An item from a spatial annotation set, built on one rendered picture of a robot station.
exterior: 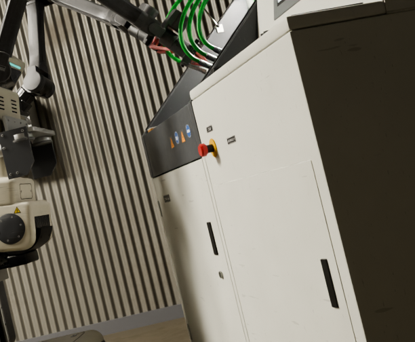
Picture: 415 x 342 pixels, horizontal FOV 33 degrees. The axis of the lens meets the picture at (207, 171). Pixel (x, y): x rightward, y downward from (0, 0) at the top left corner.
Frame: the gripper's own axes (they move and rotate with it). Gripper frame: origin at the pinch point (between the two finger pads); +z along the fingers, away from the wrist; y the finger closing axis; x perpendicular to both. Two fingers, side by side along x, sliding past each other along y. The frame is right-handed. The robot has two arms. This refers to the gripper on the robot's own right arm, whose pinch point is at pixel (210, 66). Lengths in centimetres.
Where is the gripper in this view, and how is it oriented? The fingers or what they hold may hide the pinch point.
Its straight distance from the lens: 246.4
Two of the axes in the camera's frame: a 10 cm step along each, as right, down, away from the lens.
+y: 5.5, -8.3, 0.8
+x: -0.5, 0.6, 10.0
